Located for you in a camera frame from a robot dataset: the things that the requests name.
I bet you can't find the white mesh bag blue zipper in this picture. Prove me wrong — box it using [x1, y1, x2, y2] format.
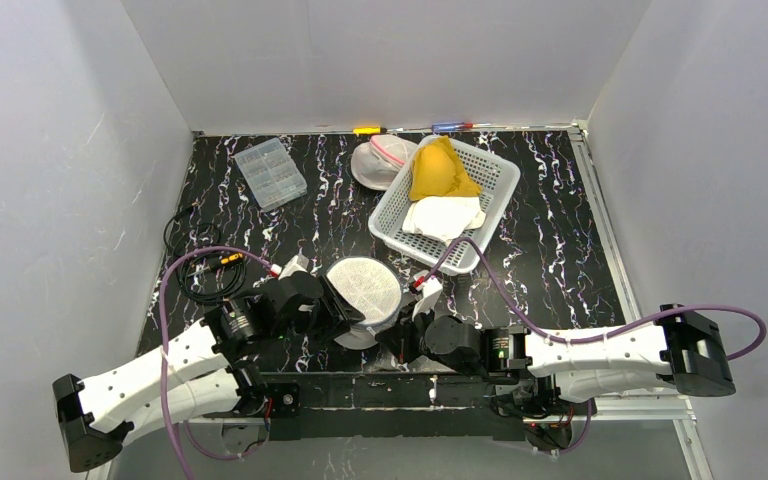
[325, 257, 402, 350]

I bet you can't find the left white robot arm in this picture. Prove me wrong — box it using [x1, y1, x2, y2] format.
[52, 271, 366, 473]

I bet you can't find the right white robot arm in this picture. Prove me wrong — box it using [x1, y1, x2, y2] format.
[375, 306, 736, 403]

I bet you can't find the white bra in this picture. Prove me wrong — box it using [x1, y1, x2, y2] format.
[401, 196, 486, 246]

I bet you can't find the white mesh bag pink zipper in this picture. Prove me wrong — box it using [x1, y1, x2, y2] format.
[350, 134, 418, 191]

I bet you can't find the yellow bra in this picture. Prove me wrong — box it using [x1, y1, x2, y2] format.
[408, 136, 482, 202]

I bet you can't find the clear plastic organizer box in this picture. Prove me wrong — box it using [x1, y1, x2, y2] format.
[232, 138, 307, 212]

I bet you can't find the white plastic basket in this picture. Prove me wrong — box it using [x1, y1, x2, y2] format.
[368, 139, 521, 276]

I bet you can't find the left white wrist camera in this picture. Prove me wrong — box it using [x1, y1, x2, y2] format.
[278, 254, 310, 279]

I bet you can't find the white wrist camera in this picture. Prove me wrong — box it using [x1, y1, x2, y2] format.
[411, 274, 442, 319]
[278, 254, 310, 279]

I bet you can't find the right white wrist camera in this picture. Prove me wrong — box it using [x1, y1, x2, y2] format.
[411, 274, 442, 319]

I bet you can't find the black base frame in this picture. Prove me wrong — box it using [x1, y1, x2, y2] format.
[221, 370, 574, 452]

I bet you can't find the black coiled cable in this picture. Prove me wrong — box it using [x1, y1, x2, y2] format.
[161, 206, 249, 307]

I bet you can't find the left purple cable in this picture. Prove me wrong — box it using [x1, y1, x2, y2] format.
[158, 245, 283, 480]

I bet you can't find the aluminium side rail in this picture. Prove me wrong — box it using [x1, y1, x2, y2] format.
[568, 120, 713, 479]

